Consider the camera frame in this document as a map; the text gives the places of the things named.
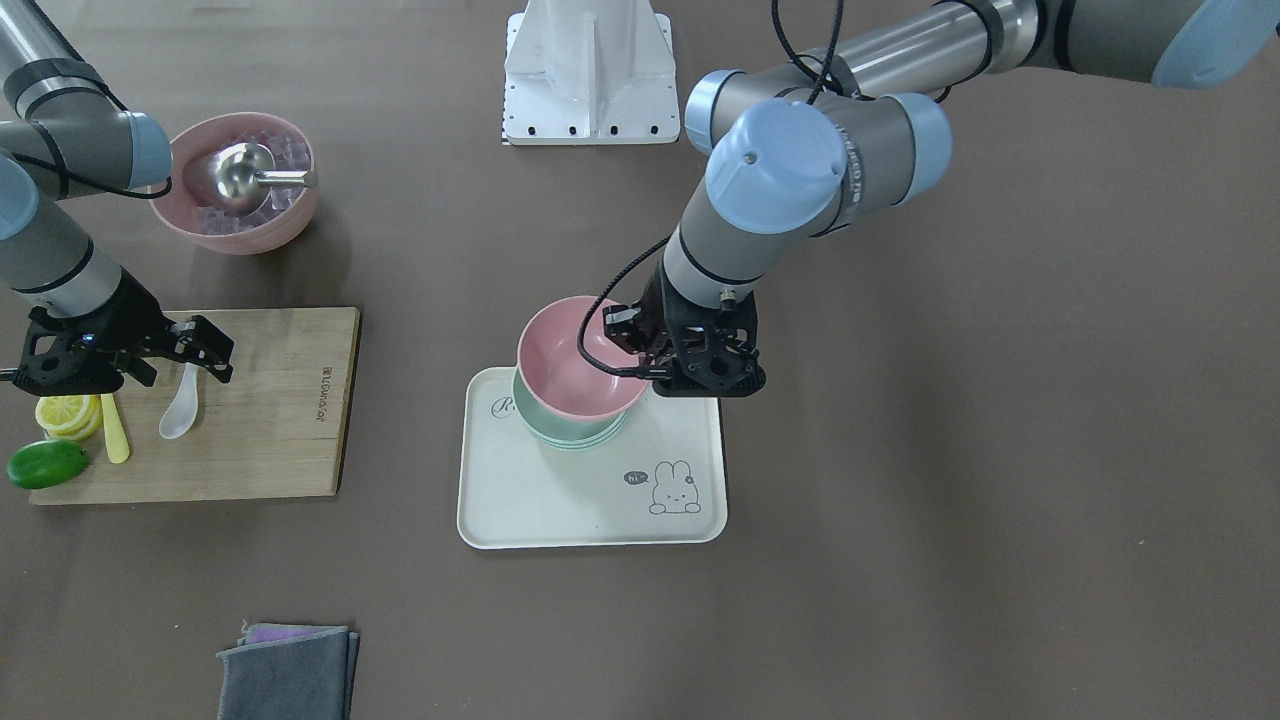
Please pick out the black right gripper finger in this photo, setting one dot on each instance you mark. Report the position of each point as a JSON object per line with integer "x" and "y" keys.
{"x": 199, "y": 342}

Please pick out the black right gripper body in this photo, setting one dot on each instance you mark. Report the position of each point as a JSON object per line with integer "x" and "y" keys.
{"x": 133, "y": 322}

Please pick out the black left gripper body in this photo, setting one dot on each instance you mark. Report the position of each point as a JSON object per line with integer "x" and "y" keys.
{"x": 655, "y": 305}

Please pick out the white ceramic spoon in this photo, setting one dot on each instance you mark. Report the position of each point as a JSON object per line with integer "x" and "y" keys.
{"x": 182, "y": 412}

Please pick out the small pink bowl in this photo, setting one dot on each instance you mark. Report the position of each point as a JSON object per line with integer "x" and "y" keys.
{"x": 558, "y": 376}

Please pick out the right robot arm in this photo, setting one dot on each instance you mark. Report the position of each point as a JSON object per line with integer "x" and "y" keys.
{"x": 71, "y": 137}

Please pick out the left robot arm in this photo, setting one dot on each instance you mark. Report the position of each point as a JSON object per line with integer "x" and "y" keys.
{"x": 802, "y": 150}

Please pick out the large pink bowl with ice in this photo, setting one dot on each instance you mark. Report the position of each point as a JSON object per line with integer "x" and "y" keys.
{"x": 179, "y": 209}

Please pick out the lemon slice upper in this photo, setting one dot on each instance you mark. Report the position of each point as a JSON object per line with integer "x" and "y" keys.
{"x": 73, "y": 417}

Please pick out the bamboo cutting board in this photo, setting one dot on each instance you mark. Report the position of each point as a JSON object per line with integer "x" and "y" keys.
{"x": 276, "y": 430}

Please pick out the green lime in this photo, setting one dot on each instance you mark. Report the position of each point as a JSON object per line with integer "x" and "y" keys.
{"x": 47, "y": 463}

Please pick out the cream tray with bunny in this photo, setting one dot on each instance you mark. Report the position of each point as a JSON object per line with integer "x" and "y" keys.
{"x": 658, "y": 479}

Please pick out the stacked green bowls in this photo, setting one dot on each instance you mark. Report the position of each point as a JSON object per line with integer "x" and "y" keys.
{"x": 557, "y": 432}

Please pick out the metal ice scoop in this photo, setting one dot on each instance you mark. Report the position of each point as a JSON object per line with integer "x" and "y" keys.
{"x": 238, "y": 179}

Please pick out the folded grey cloth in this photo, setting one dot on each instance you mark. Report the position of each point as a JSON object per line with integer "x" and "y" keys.
{"x": 289, "y": 671}

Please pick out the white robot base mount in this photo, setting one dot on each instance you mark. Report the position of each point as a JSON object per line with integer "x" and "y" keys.
{"x": 589, "y": 73}

